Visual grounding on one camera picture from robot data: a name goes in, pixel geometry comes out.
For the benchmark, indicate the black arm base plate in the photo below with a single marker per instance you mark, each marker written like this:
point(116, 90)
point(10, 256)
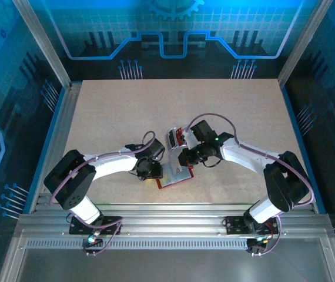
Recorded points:
point(77, 228)
point(233, 227)

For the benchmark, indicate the red card holder wallet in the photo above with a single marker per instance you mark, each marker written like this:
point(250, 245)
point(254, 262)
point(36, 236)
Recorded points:
point(179, 179)

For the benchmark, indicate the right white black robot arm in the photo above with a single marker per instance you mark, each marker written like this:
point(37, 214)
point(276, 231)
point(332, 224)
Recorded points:
point(241, 154)

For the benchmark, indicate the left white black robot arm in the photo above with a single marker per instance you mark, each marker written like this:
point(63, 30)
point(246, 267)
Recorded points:
point(111, 166)

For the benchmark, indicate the aluminium table rail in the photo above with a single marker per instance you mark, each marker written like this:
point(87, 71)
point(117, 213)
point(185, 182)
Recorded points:
point(170, 218)

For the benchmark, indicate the aluminium side rail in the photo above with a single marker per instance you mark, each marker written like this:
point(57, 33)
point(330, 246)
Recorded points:
point(67, 111)

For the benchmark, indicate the red credit card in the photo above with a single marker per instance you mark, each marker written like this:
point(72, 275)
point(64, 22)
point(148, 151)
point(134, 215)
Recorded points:
point(180, 141)

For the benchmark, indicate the silver credit card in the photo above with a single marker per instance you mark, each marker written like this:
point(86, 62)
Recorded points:
point(174, 164)

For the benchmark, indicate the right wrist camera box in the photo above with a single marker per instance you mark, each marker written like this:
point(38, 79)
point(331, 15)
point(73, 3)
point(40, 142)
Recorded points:
point(190, 138)

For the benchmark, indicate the aluminium frame post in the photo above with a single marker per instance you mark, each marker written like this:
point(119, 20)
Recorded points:
point(301, 44)
point(44, 44)

